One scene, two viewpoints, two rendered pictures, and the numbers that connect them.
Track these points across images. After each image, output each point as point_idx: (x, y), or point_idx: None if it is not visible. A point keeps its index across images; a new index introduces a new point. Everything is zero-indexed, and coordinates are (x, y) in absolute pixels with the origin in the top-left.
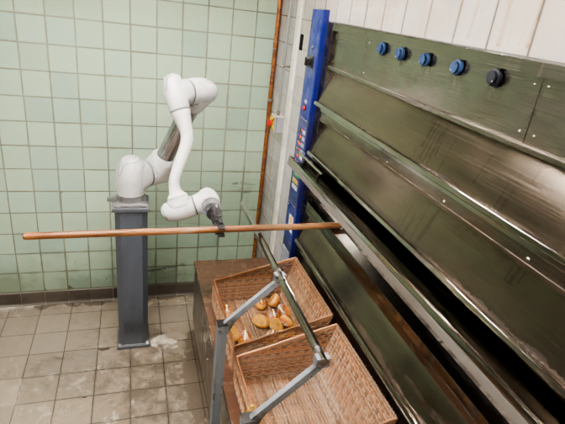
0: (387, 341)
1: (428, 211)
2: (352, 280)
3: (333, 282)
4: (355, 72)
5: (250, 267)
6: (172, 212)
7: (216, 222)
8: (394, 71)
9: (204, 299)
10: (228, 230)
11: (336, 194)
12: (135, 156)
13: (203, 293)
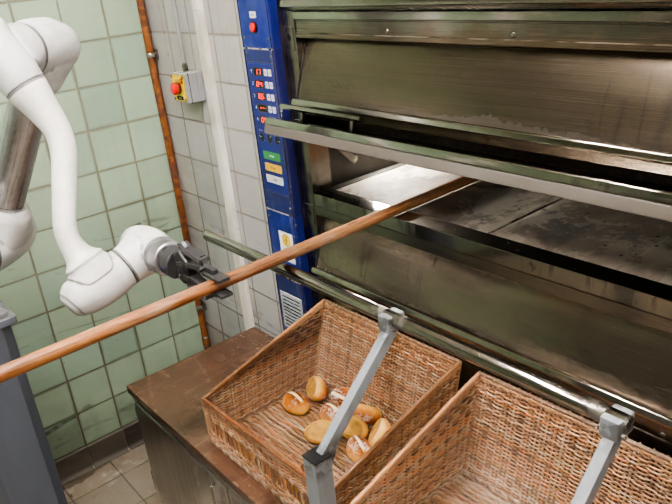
0: (619, 353)
1: (657, 79)
2: (482, 284)
3: (437, 305)
4: None
5: (232, 355)
6: (90, 293)
7: (203, 273)
8: None
9: (193, 442)
10: (233, 281)
11: None
12: None
13: (183, 431)
